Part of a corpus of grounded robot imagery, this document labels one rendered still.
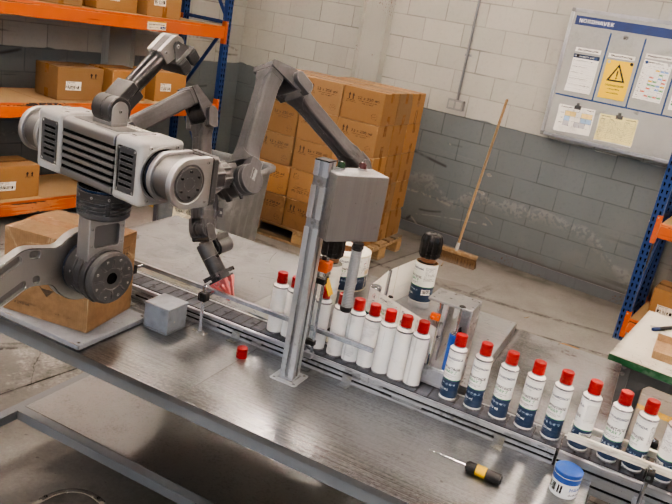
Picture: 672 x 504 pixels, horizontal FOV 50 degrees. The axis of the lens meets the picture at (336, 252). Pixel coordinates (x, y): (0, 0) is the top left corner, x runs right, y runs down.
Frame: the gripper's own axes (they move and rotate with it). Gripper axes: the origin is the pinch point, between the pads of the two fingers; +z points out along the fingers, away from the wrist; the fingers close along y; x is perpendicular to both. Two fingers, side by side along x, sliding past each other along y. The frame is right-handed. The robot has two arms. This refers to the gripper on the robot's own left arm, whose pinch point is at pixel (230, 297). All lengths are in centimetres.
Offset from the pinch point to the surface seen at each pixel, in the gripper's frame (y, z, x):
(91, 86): 248, -195, 228
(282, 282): -1.4, 3.0, -22.2
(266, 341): -5.5, 17.6, -9.5
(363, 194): -11, -9, -65
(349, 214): -13, -6, -60
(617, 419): -4, 73, -99
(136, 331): -24.2, -3.5, 20.2
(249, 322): -1.1, 10.2, -3.3
